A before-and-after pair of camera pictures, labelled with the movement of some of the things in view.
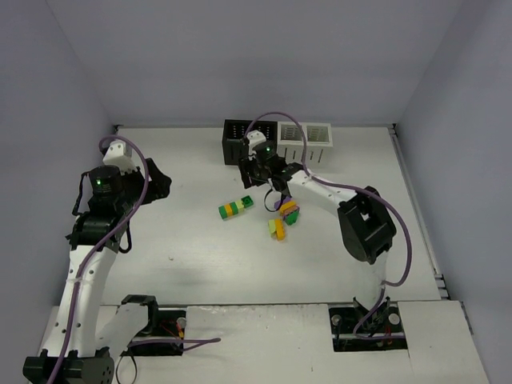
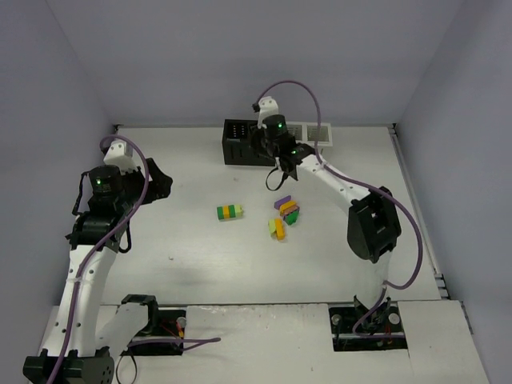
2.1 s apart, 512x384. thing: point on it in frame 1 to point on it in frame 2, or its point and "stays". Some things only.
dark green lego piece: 292,218 stays
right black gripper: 248,172 to 283,158
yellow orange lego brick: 280,230 stays
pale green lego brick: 272,227 stays
